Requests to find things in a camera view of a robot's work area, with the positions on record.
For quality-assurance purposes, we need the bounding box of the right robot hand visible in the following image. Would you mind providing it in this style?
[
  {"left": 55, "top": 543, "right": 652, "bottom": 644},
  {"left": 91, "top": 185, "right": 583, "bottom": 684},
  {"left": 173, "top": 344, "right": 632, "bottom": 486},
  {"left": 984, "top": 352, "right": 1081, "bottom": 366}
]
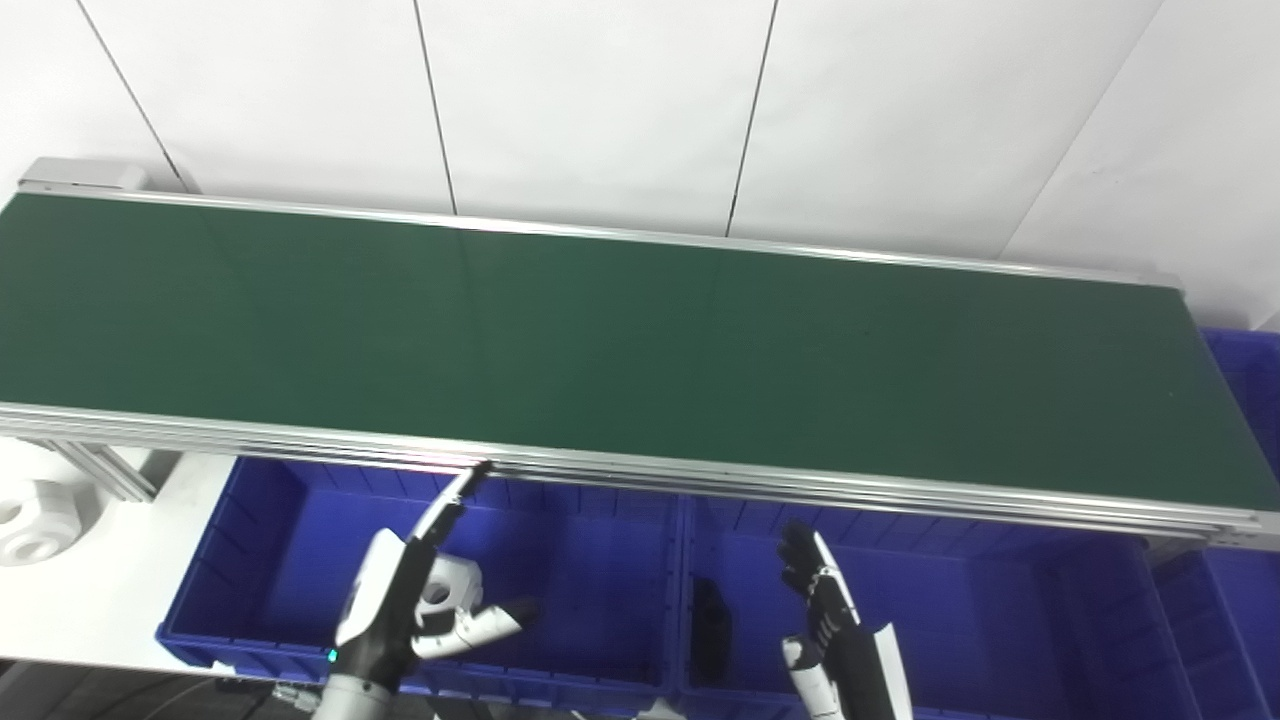
[{"left": 777, "top": 521, "right": 914, "bottom": 720}]

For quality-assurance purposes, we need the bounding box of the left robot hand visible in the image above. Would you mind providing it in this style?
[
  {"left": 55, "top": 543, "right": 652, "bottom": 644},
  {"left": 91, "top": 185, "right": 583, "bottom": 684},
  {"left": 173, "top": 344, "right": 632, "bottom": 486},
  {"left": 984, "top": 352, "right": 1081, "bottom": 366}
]
[{"left": 325, "top": 459, "right": 538, "bottom": 688}]

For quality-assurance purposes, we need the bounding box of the white plastic part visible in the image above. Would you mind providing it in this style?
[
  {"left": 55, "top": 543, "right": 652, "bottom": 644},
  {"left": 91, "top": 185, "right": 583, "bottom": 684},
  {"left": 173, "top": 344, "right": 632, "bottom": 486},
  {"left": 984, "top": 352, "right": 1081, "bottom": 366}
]
[
  {"left": 0, "top": 478, "right": 84, "bottom": 568},
  {"left": 420, "top": 558, "right": 487, "bottom": 633}
]

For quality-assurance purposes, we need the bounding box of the blue plastic bin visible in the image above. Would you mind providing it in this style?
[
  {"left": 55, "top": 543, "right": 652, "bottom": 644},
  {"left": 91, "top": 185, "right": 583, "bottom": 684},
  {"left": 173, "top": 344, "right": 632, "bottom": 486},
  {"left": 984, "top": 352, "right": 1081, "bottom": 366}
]
[
  {"left": 680, "top": 495, "right": 1201, "bottom": 720},
  {"left": 1150, "top": 325, "right": 1280, "bottom": 720},
  {"left": 157, "top": 455, "right": 687, "bottom": 717}
]

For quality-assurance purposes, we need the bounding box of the black plastic part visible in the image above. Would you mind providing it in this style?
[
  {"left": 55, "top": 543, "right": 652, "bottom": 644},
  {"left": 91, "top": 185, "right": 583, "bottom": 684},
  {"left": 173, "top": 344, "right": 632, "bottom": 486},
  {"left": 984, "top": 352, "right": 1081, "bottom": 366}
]
[{"left": 690, "top": 578, "right": 734, "bottom": 687}]

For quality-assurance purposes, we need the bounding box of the green conveyor belt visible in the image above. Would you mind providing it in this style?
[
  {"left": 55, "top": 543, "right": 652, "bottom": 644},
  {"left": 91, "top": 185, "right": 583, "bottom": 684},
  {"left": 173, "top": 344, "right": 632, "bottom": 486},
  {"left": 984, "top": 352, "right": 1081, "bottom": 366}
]
[
  {"left": 0, "top": 157, "right": 1280, "bottom": 552},
  {"left": 0, "top": 193, "right": 1280, "bottom": 512}
]

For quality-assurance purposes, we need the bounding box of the aluminium conveyor leg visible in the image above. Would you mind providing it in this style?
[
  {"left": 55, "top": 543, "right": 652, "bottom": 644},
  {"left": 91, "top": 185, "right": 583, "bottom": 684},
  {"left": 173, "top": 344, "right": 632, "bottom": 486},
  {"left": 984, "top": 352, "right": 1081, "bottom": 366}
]
[{"left": 45, "top": 440, "right": 160, "bottom": 504}]

